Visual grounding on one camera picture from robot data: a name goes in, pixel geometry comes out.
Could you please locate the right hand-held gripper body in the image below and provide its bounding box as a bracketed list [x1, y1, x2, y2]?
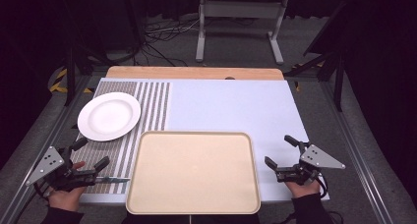
[274, 141, 347, 187]

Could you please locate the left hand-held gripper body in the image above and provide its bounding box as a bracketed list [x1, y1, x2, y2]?
[25, 145, 98, 193]

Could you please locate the metal table knife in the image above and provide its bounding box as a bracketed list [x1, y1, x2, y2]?
[94, 176, 132, 186]

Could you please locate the person's right hand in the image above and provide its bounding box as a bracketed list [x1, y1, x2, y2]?
[284, 179, 322, 199]

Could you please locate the person's left hand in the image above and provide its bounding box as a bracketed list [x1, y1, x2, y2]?
[47, 161, 88, 213]

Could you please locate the white round plate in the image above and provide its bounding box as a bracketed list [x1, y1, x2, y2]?
[77, 91, 143, 142]

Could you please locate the yellow black floor tape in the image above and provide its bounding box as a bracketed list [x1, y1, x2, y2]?
[48, 67, 95, 95]

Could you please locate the black tripod stand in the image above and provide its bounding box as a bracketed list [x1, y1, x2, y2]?
[282, 1, 347, 113]
[62, 0, 111, 108]

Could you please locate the light blue table mat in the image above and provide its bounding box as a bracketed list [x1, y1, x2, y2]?
[78, 77, 330, 206]

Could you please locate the beige plastic tray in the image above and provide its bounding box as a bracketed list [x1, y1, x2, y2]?
[125, 130, 263, 216]

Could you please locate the grey striped placemat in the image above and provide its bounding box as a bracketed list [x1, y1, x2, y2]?
[70, 81, 172, 196]

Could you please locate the person's dark clothing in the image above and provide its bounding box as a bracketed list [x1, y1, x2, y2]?
[120, 212, 262, 224]

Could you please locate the wooden table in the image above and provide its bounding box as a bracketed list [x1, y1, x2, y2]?
[104, 65, 285, 82]

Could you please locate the grey metal stand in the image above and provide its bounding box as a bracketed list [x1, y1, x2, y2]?
[195, 0, 290, 66]

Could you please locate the grey metal floor rail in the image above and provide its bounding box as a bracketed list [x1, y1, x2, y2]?
[0, 74, 96, 224]
[319, 80, 396, 224]

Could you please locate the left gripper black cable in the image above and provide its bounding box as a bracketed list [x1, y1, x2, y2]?
[31, 181, 52, 199]

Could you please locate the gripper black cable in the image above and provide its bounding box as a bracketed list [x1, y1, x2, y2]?
[31, 181, 52, 199]
[315, 175, 329, 199]

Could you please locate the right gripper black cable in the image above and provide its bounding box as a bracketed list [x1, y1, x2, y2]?
[315, 175, 329, 199]

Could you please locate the bundle of floor cables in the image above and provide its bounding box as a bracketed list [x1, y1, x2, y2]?
[139, 16, 202, 68]

